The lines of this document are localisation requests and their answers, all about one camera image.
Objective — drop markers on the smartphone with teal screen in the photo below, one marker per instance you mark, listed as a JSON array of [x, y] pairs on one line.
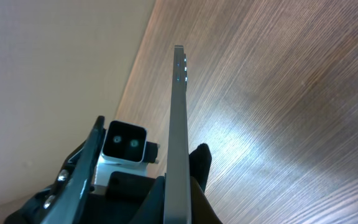
[[177, 205]]

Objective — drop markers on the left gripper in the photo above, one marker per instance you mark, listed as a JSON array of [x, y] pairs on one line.
[[128, 198]]

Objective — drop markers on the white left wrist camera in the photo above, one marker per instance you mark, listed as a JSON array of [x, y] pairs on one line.
[[122, 164]]

